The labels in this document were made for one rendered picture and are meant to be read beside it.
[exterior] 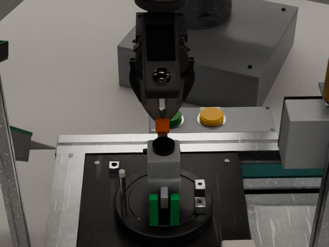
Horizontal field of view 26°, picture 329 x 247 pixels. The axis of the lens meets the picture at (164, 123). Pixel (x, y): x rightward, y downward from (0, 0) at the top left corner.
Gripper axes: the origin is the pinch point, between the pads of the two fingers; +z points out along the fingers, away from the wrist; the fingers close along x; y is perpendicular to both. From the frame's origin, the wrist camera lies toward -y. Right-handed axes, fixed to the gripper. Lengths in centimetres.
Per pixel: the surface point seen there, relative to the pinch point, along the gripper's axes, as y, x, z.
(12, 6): 217, 67, 107
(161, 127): -2.6, 0.2, -0.8
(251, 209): -9.1, -12.6, 9.4
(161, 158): -11.0, 0.2, -2.5
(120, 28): 58, 9, 20
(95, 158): 1.8, 10.4, 9.0
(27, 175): 9.9, 23.2, 20.0
